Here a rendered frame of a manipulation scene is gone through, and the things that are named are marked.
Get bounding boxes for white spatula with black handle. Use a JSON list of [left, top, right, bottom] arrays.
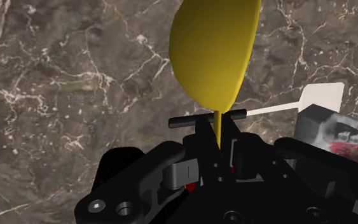
[[168, 81, 345, 129]]

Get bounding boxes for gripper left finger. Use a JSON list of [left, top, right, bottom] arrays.
[[74, 117, 229, 224]]

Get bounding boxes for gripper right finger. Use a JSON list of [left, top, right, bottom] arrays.
[[221, 114, 358, 224]]

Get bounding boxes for yellow spoon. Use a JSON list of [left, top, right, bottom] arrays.
[[169, 0, 263, 150]]

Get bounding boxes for grey box with red print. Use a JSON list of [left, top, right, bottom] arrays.
[[293, 104, 358, 170]]

